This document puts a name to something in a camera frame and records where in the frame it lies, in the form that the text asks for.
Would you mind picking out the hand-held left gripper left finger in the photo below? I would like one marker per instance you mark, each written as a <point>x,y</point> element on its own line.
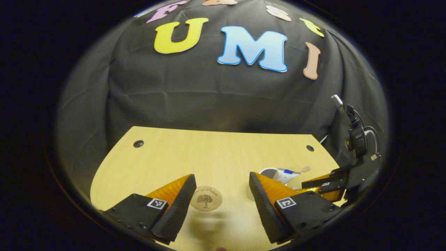
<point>177,212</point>

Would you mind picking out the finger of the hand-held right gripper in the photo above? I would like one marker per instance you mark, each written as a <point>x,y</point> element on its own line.
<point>327,183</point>
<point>331,195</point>

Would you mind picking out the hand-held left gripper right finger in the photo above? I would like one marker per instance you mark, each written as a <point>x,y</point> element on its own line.
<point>264,212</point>

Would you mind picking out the round wooden coaster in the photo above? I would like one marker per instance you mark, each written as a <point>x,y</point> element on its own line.
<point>205,198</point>

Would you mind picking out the white toothpaste tube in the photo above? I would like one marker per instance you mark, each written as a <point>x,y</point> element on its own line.
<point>284,176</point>

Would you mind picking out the light wooden desktop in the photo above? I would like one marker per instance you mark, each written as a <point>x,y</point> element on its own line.
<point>209,157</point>

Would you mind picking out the black backdrop cloth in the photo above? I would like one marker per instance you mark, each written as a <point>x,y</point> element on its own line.
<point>209,97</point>

